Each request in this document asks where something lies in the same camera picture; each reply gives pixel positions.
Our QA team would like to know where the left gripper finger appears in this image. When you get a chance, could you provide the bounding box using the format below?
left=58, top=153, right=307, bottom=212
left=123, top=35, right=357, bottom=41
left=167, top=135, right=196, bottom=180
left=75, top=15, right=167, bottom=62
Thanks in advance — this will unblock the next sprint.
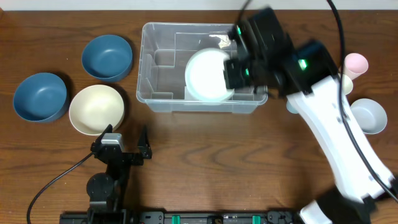
left=91, top=124, right=113, bottom=149
left=137, top=126, right=152, bottom=159

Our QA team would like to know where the light blue cup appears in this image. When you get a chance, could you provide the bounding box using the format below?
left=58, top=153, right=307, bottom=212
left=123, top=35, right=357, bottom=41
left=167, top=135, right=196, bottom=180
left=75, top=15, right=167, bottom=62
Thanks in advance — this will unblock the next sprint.
left=286, top=101, right=299, bottom=114

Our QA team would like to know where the cream cup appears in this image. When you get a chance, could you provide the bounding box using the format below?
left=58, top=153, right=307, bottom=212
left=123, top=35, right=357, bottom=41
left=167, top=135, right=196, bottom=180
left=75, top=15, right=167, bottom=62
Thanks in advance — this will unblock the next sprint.
left=342, top=74, right=353, bottom=95

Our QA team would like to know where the small white bowl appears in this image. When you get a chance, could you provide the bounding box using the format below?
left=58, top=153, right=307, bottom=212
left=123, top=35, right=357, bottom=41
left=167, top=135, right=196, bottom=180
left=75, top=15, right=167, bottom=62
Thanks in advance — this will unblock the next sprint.
left=185, top=48, right=234, bottom=102

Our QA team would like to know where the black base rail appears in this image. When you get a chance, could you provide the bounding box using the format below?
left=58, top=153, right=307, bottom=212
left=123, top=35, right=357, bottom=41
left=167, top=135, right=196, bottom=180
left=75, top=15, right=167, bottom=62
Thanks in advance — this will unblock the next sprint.
left=59, top=210, right=302, bottom=224

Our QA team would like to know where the dark blue bowl, left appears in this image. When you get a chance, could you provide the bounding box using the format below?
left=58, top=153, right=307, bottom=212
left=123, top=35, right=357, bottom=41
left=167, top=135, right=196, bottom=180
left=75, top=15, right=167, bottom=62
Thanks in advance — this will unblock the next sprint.
left=13, top=73, right=70, bottom=123

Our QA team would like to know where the clear plastic storage container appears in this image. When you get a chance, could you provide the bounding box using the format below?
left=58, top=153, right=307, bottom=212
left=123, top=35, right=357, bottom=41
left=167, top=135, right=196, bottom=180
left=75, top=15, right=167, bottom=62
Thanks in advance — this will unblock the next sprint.
left=136, top=22, right=268, bottom=114

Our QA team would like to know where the large cream bowl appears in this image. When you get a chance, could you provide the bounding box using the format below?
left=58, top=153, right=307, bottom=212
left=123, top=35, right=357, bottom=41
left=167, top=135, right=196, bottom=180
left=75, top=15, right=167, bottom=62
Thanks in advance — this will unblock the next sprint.
left=68, top=85, right=125, bottom=136

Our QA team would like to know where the pink cup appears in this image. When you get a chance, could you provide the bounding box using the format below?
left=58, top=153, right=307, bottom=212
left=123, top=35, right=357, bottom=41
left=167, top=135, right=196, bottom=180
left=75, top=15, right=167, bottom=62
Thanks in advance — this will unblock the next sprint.
left=342, top=53, right=369, bottom=80

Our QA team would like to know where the dark blue bowl, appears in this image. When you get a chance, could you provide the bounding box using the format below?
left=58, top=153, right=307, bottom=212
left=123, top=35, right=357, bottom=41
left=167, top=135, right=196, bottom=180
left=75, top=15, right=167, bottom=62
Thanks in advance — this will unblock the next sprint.
left=81, top=34, right=133, bottom=83
left=13, top=73, right=70, bottom=123

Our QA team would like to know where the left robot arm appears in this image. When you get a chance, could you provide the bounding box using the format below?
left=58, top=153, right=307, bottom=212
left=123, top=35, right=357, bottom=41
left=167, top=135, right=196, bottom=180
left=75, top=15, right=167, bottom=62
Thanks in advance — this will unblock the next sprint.
left=86, top=125, right=152, bottom=223

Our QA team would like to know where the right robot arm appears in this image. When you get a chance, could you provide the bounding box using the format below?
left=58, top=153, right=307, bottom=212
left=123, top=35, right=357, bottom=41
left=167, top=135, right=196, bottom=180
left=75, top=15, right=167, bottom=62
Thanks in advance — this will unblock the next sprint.
left=224, top=7, right=397, bottom=223

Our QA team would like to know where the dark blue bowl, back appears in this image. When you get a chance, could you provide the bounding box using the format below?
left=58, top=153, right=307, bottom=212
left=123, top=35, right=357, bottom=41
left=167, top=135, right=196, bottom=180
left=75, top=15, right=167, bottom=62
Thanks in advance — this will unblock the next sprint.
left=81, top=34, right=133, bottom=83

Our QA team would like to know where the small grey bowl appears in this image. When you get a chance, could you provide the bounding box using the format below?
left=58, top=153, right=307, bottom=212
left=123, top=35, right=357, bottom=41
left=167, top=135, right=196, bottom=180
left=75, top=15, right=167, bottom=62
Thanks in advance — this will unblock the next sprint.
left=351, top=98, right=387, bottom=134

